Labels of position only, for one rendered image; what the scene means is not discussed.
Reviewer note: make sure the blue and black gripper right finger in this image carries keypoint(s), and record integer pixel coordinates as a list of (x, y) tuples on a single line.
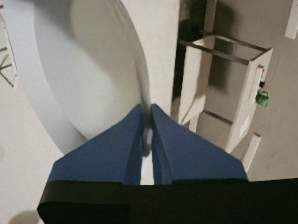
[(187, 158)]

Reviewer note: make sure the white wire dish rack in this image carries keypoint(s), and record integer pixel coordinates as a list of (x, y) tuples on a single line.
[(11, 58)]

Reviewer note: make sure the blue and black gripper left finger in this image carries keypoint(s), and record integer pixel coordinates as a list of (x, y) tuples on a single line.
[(109, 156)]

